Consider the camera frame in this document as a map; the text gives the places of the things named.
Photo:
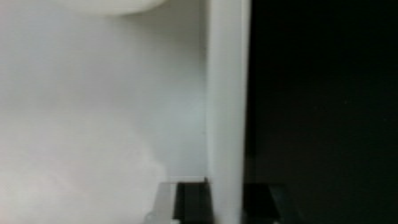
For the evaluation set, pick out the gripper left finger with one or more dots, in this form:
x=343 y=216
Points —
x=160 y=216

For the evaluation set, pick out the white square tabletop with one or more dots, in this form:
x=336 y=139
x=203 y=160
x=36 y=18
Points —
x=123 y=87

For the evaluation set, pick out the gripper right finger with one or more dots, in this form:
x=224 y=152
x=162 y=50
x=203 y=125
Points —
x=290 y=216

